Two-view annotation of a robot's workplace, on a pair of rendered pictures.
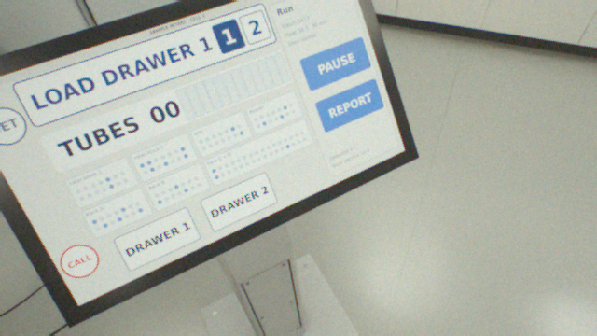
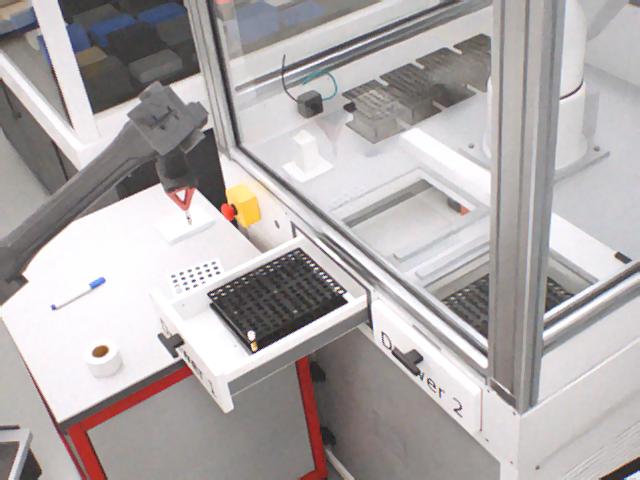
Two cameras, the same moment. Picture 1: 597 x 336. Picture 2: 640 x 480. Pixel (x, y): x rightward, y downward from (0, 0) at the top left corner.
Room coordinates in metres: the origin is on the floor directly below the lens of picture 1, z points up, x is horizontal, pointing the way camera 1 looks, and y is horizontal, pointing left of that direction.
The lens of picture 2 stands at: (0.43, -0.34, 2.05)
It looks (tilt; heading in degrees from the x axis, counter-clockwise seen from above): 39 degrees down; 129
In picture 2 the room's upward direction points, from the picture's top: 8 degrees counter-clockwise
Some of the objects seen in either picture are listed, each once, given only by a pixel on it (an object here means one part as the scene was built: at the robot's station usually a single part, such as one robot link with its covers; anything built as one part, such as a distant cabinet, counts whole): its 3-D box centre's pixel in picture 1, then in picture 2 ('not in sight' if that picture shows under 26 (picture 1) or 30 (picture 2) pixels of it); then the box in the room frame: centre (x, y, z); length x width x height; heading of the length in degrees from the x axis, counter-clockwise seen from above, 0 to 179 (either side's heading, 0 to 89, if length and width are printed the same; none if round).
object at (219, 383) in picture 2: not in sight; (189, 347); (-0.53, 0.44, 0.87); 0.29 x 0.02 x 0.11; 156
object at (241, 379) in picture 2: not in sight; (282, 303); (-0.44, 0.63, 0.86); 0.40 x 0.26 x 0.06; 66
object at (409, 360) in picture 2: not in sight; (411, 358); (-0.12, 0.58, 0.91); 0.07 x 0.04 x 0.01; 156
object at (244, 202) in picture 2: not in sight; (242, 205); (-0.71, 0.85, 0.88); 0.07 x 0.05 x 0.07; 156
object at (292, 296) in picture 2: not in sight; (278, 303); (-0.45, 0.62, 0.87); 0.22 x 0.18 x 0.06; 66
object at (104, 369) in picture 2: not in sight; (103, 358); (-0.75, 0.39, 0.78); 0.07 x 0.07 x 0.04
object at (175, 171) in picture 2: not in sight; (173, 163); (-0.72, 0.69, 1.09); 0.10 x 0.07 x 0.07; 143
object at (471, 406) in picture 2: not in sight; (423, 364); (-0.11, 0.60, 0.87); 0.29 x 0.02 x 0.11; 156
